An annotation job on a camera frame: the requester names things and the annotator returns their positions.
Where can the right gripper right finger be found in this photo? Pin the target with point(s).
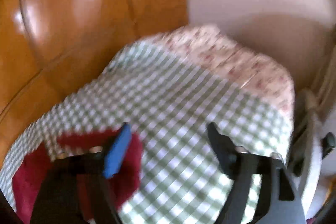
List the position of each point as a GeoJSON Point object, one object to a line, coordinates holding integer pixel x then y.
{"type": "Point", "coordinates": [279, 201]}

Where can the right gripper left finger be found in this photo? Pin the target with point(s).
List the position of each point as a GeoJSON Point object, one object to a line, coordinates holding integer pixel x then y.
{"type": "Point", "coordinates": [58, 200]}

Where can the dark red garment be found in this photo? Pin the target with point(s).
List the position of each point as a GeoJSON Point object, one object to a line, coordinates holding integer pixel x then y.
{"type": "Point", "coordinates": [28, 178]}

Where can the white chair beside bed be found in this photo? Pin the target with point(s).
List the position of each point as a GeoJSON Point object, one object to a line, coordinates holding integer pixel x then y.
{"type": "Point", "coordinates": [308, 147]}

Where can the green white checkered bedsheet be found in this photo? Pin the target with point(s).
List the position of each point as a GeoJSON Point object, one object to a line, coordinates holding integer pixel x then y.
{"type": "Point", "coordinates": [168, 103]}

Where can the floral pink pillow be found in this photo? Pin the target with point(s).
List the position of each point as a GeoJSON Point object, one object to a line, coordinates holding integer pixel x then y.
{"type": "Point", "coordinates": [254, 72]}

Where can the orange wooden wardrobe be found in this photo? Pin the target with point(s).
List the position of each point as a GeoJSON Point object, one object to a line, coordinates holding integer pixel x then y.
{"type": "Point", "coordinates": [51, 48]}

